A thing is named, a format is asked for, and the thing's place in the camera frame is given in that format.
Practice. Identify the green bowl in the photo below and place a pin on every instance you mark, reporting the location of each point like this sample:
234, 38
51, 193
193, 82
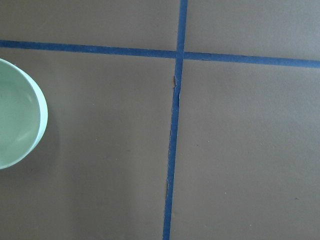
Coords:
23, 114

